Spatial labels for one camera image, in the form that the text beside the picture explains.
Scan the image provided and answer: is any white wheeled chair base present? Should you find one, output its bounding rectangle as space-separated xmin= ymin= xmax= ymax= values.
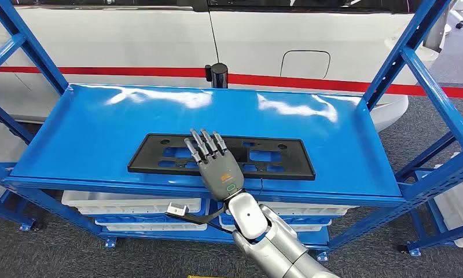
xmin=448 ymin=8 xmax=463 ymax=30

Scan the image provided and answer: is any black plastic plate bracket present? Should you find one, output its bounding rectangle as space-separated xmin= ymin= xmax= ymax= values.
xmin=127 ymin=133 xmax=317 ymax=181

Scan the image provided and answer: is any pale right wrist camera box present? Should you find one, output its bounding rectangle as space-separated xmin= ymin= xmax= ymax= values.
xmin=166 ymin=202 xmax=189 ymax=218

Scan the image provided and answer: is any white plastic bin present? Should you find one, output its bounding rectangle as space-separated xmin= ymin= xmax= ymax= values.
xmin=221 ymin=222 xmax=332 ymax=233
xmin=95 ymin=220 xmax=208 ymax=232
xmin=224 ymin=201 xmax=358 ymax=217
xmin=432 ymin=152 xmax=463 ymax=248
xmin=61 ymin=191 xmax=203 ymax=215

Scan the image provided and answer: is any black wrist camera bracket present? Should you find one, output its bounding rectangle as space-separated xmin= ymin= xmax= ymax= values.
xmin=165 ymin=210 xmax=234 ymax=236

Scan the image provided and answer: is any red barrier belt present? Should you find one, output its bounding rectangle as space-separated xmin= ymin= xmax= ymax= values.
xmin=0 ymin=65 xmax=207 ymax=79
xmin=227 ymin=74 xmax=463 ymax=100

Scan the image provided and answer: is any white car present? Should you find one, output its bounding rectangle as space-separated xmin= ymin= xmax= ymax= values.
xmin=0 ymin=0 xmax=453 ymax=133

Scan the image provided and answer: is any black barrier post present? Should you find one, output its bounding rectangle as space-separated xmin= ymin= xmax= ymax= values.
xmin=205 ymin=62 xmax=229 ymax=89

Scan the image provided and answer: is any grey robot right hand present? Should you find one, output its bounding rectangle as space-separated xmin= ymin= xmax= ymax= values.
xmin=183 ymin=128 xmax=245 ymax=202

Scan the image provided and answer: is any blue metal shelf rack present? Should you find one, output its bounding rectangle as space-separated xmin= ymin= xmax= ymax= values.
xmin=0 ymin=0 xmax=463 ymax=262

